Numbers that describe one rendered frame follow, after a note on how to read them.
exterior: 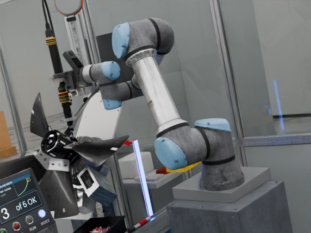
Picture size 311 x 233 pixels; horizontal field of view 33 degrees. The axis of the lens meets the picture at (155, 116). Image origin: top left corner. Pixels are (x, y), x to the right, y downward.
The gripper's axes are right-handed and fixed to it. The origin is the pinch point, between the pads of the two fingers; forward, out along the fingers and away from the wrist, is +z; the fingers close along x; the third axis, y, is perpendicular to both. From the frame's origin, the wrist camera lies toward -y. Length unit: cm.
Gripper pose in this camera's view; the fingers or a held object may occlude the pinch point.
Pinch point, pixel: (54, 75)
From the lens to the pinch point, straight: 237.3
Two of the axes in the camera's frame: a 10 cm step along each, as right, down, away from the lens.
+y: 2.0, 9.7, 1.4
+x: 5.7, -2.3, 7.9
